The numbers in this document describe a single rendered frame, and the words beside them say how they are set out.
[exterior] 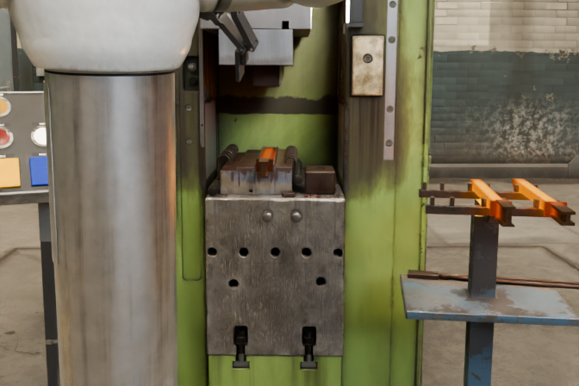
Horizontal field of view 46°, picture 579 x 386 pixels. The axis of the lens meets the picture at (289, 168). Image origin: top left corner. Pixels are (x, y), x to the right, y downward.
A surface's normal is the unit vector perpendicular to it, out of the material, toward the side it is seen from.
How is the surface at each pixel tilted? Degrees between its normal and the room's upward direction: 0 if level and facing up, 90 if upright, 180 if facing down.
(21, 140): 60
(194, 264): 90
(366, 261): 90
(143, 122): 94
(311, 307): 90
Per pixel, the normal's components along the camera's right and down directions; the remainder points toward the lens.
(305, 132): -0.01, 0.14
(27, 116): 0.36, -0.38
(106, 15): 0.25, 0.30
